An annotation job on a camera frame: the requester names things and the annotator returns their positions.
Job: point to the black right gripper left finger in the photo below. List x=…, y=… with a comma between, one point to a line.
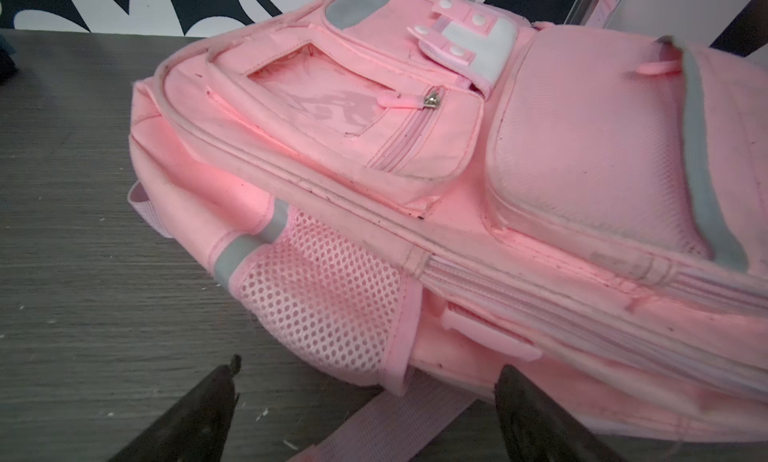
x=196, y=427

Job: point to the pink student backpack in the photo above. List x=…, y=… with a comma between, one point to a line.
x=419, y=194

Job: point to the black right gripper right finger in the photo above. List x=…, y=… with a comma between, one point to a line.
x=535, y=428

